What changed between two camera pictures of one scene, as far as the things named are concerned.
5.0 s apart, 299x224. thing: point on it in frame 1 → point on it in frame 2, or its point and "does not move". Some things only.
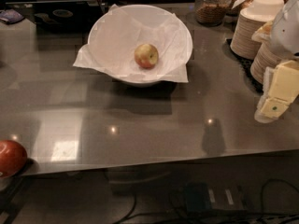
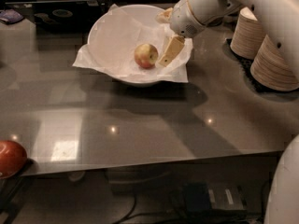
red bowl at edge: [13, 158] does not move
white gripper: [286, 35] → [181, 20]
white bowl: [116, 35] does not move
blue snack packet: [10, 16] does not move
